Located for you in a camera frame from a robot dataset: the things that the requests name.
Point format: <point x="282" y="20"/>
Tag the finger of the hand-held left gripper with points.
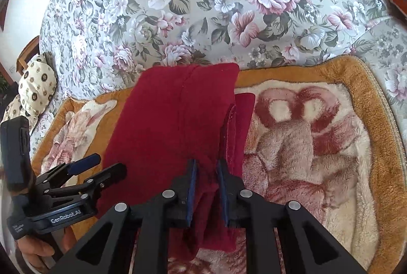
<point x="86" y="162"/>
<point x="111" y="174"/>

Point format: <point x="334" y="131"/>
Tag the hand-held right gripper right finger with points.
<point x="223" y="194"/>

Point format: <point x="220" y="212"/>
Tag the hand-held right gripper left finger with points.
<point x="190" y="194"/>

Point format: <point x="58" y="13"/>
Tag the dark red knitted garment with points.
<point x="165" y="115"/>

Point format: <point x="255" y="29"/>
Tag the person's left hand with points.
<point x="33" y="253"/>

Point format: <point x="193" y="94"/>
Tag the cream pillow with brown dots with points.
<point x="38" y="80"/>

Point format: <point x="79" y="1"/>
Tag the plush blanket with orange border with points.
<point x="302" y="147"/>

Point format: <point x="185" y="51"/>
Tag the floral quilted bedspread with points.
<point x="203" y="7"/>

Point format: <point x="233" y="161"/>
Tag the wooden chair frame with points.
<point x="27" y="53"/>

